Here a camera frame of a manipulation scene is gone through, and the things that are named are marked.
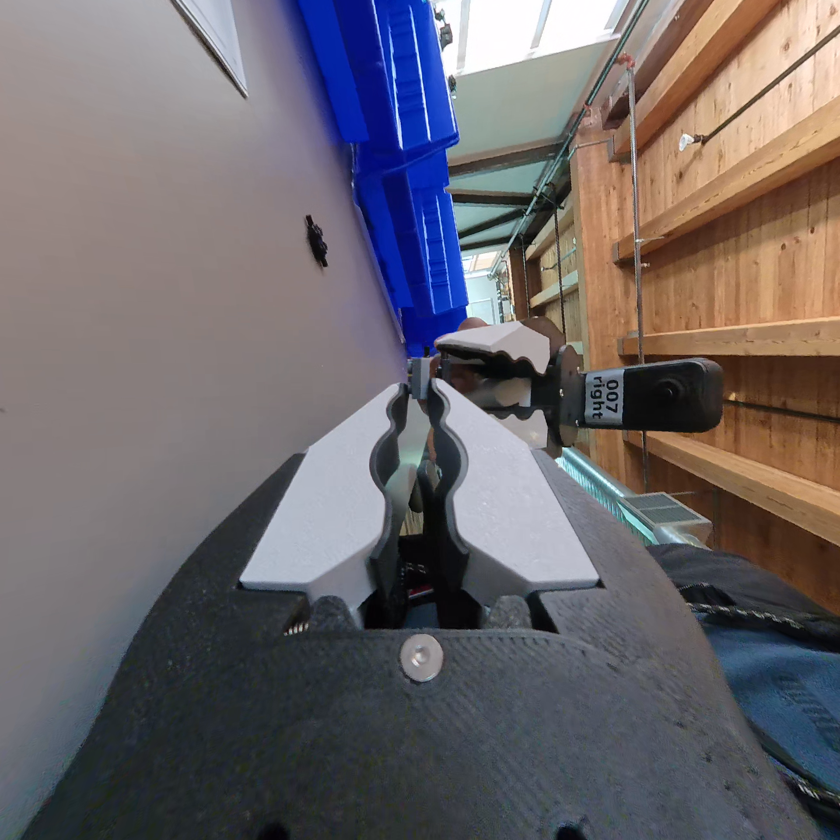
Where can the silver ventilation duct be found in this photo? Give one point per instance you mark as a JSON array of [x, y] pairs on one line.
[[630, 508]]

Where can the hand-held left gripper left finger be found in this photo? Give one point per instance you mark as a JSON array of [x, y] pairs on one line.
[[315, 518]]

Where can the grey and tan brick beam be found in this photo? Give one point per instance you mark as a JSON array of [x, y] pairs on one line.
[[410, 453]]

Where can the person in blue hoodie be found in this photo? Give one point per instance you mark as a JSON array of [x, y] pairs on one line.
[[787, 689]]

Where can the person's right hand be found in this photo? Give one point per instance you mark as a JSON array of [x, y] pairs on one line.
[[548, 331]]

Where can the large window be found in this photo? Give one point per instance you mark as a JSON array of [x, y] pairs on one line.
[[525, 26]]

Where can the instruction booklet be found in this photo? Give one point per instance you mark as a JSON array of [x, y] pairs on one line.
[[220, 39]]

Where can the blue plastic storage bin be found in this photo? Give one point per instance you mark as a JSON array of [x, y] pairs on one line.
[[426, 229], [394, 72], [433, 328]]

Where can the white ceiling spotlight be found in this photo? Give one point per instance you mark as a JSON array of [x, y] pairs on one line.
[[686, 140]]

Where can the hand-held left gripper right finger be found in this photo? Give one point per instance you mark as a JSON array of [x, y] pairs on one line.
[[518, 525]]

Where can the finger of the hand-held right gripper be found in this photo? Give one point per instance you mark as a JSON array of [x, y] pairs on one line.
[[499, 341], [528, 426]]

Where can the black jacket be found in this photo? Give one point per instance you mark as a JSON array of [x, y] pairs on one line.
[[722, 577]]

